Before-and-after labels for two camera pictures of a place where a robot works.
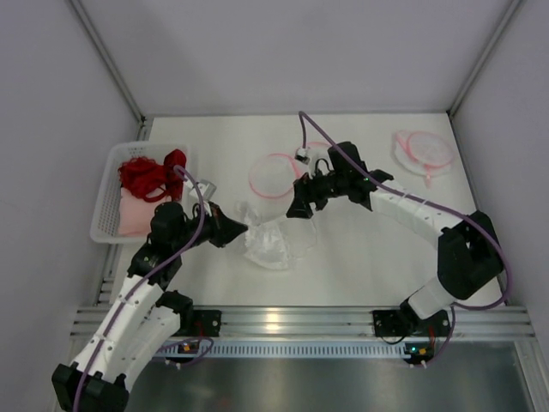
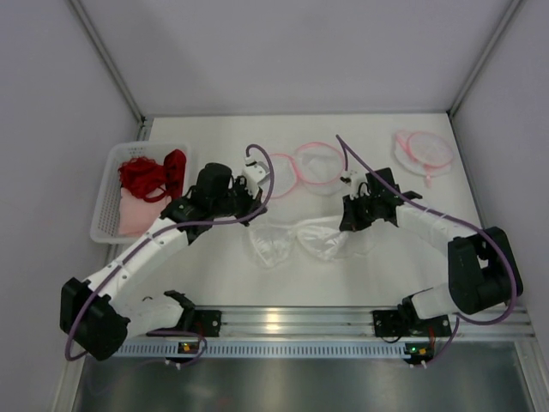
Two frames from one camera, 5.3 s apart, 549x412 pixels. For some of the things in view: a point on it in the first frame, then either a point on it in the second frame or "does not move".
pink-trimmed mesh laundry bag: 274,175 does not move
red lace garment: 145,178 does not move
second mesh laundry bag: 421,152 does not move
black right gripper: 307,193 -> 356,213
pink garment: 135,213 does not move
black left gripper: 220,229 -> 247,200
